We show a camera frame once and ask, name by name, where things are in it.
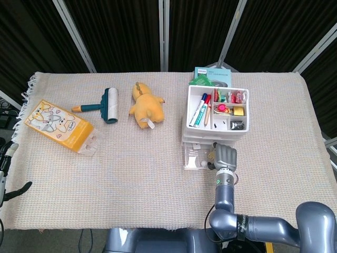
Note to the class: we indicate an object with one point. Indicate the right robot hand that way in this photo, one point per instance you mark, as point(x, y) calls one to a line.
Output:
point(226, 158)

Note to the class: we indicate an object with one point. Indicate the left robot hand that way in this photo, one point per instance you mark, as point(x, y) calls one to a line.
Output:
point(17, 191)

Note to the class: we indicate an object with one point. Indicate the yellow eraser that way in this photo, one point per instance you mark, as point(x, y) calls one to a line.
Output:
point(211, 155)

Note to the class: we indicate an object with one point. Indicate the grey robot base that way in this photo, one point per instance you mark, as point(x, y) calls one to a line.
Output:
point(158, 241)

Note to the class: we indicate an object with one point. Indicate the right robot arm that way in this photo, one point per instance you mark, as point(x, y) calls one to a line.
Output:
point(225, 195)

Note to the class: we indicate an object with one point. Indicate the white drawer organizer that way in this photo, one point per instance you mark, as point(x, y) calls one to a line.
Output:
point(194, 93)

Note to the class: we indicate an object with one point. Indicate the white eraser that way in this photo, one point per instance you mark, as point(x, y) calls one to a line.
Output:
point(196, 146)

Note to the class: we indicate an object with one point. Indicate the black binder clips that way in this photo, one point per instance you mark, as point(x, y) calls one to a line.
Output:
point(237, 125)

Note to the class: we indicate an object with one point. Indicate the tan wooden pencil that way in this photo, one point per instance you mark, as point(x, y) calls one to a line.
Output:
point(207, 116)

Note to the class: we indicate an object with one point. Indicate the brass padlock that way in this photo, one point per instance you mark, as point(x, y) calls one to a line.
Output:
point(239, 111)

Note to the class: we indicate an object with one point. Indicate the pink round tag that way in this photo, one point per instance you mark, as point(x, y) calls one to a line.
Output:
point(222, 108)

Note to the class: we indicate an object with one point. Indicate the red-cap whiteboard marker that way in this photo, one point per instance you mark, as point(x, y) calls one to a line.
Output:
point(201, 112)

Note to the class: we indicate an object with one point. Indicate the red candy packet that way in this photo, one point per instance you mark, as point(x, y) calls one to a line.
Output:
point(238, 96)

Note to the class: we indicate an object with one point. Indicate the red and green clips pack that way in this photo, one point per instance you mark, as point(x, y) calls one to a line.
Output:
point(219, 95)

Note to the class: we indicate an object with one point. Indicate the blue-cap whiteboard marker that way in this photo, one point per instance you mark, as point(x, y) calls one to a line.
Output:
point(204, 96)

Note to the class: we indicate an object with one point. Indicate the yellow cat-print tissue pack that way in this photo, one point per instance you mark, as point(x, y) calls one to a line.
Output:
point(58, 124)

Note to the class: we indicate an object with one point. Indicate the green packet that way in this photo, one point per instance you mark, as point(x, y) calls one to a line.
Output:
point(201, 80)

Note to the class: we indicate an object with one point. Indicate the teal printed booklet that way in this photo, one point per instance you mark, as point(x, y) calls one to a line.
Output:
point(219, 75)

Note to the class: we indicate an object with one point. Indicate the yellow plush toy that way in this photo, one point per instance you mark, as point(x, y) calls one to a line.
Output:
point(147, 108)

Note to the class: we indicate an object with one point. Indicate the black waste bin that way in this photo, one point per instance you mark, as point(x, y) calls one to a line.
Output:
point(250, 249)

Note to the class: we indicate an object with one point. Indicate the beige woven table cloth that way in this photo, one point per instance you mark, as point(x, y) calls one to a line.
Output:
point(131, 184)

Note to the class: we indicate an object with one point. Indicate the teal lint roller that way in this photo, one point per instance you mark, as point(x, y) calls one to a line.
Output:
point(110, 105)

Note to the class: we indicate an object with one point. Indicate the grey screen frame post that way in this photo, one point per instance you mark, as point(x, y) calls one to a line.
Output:
point(316, 54)
point(9, 99)
point(75, 37)
point(331, 143)
point(163, 37)
point(231, 34)

